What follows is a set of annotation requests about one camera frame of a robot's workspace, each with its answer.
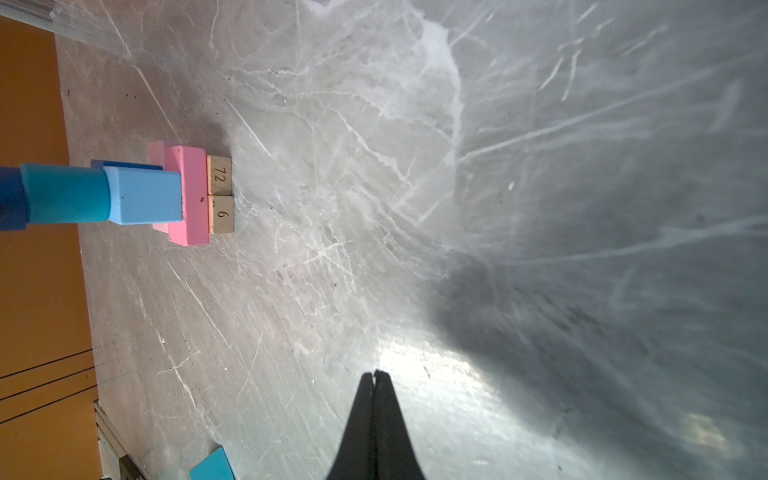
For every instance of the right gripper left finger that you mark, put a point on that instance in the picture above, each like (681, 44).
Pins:
(355, 456)

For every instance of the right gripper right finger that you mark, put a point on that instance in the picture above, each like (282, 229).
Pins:
(393, 451)

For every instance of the teal cube block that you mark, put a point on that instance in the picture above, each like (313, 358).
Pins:
(215, 466)

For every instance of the dark pink rectangular block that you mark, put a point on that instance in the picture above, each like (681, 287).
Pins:
(190, 163)

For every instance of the light blue cube block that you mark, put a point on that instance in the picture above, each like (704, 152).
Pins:
(143, 196)

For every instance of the dark blue cube block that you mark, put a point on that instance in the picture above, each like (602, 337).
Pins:
(100, 164)

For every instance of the teal cylinder block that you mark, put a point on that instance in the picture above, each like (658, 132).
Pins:
(65, 194)

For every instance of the dark blue cylinder block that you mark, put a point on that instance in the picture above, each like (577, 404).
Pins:
(13, 202)

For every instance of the plain wood plank block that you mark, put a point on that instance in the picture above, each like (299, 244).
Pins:
(219, 170)

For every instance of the light pink rectangular block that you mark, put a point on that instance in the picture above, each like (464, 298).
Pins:
(162, 153)

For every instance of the aluminium front rail frame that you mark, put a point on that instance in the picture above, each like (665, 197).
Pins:
(116, 462)

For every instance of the left aluminium corner post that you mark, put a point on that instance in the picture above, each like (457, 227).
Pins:
(35, 13)

